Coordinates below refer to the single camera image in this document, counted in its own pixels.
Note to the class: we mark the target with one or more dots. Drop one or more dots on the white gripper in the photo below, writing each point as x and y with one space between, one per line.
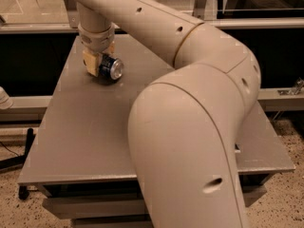
95 39

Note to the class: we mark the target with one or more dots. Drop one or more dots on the blue pepsi can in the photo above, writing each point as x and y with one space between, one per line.
111 68

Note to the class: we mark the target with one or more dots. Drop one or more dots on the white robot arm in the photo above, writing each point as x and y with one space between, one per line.
183 127

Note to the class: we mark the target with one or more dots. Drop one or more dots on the grey cabinet with drawers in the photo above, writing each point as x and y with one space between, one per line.
81 161

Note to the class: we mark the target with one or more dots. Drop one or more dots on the white object at left edge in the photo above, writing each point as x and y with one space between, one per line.
5 101

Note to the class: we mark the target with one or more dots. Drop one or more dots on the black stand leg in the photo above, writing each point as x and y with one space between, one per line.
18 161

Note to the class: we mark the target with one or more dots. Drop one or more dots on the left metal railing bracket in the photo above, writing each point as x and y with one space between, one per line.
72 13

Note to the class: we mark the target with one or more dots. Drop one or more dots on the metal railing bracket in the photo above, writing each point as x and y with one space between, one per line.
199 8
72 13

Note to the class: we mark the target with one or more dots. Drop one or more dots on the right metal railing bracket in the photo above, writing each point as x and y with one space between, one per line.
199 8

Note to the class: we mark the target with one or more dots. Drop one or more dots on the metal bracket at right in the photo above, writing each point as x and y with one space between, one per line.
294 90

